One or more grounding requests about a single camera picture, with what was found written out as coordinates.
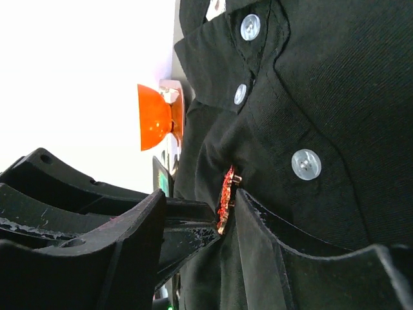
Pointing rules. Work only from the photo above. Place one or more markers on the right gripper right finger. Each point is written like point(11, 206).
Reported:
point(286, 268)

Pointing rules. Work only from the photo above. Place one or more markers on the orange maple leaf brooch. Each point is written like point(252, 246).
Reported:
point(231, 183)

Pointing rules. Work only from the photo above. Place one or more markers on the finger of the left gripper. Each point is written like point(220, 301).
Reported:
point(190, 227)
point(41, 190)

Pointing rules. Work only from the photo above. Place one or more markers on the black box green lining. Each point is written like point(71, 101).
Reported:
point(161, 178)

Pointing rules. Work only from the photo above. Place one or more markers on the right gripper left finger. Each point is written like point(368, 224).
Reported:
point(111, 267)

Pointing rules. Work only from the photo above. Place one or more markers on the orange white patterned ball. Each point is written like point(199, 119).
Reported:
point(155, 117)

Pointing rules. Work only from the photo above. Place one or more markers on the black button shirt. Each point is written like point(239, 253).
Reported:
point(310, 103)

